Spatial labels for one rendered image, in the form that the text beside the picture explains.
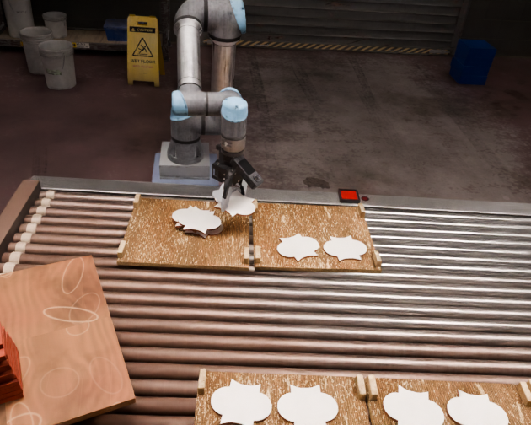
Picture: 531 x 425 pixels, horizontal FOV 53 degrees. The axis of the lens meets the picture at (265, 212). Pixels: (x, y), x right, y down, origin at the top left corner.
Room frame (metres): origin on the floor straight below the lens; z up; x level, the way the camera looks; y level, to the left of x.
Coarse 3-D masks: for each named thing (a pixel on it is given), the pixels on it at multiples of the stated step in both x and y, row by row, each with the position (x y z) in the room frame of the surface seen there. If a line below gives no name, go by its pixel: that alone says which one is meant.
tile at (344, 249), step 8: (336, 240) 1.40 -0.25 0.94; (344, 240) 1.41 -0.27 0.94; (352, 240) 1.41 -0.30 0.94; (328, 248) 1.36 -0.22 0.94; (336, 248) 1.36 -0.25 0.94; (344, 248) 1.37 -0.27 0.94; (352, 248) 1.37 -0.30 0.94; (360, 248) 1.38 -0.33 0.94; (336, 256) 1.33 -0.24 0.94; (344, 256) 1.32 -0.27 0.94; (352, 256) 1.33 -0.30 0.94
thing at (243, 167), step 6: (240, 156) 1.42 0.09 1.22; (234, 162) 1.39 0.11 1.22; (240, 162) 1.40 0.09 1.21; (246, 162) 1.42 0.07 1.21; (234, 168) 1.39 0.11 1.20; (240, 168) 1.38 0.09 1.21; (246, 168) 1.39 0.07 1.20; (252, 168) 1.41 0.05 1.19; (240, 174) 1.38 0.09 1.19; (246, 174) 1.37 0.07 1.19; (252, 174) 1.39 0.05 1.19; (258, 174) 1.40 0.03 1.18; (246, 180) 1.37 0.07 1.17; (252, 180) 1.36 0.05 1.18; (258, 180) 1.37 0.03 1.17; (252, 186) 1.36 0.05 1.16
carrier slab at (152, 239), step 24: (144, 216) 1.45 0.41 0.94; (168, 216) 1.46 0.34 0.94; (216, 216) 1.49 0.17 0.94; (240, 216) 1.50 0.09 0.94; (144, 240) 1.32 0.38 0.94; (168, 240) 1.33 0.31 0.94; (192, 240) 1.34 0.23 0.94; (216, 240) 1.35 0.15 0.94; (240, 240) 1.37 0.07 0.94; (120, 264) 1.21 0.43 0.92; (144, 264) 1.21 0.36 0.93; (168, 264) 1.22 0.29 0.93; (192, 264) 1.23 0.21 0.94; (216, 264) 1.24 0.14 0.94; (240, 264) 1.25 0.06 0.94
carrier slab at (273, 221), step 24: (264, 216) 1.52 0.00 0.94; (288, 216) 1.53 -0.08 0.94; (312, 216) 1.54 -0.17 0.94; (336, 216) 1.56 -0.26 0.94; (264, 240) 1.38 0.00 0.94; (360, 240) 1.43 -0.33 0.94; (264, 264) 1.26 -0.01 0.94; (288, 264) 1.27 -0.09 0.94; (312, 264) 1.28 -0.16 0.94; (336, 264) 1.29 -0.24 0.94; (360, 264) 1.30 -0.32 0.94
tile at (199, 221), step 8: (184, 216) 1.43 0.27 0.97; (192, 216) 1.43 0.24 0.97; (200, 216) 1.43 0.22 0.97; (208, 216) 1.44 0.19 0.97; (184, 224) 1.38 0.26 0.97; (192, 224) 1.38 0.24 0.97; (200, 224) 1.39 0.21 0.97; (208, 224) 1.39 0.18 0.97; (216, 224) 1.40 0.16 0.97; (200, 232) 1.36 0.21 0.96
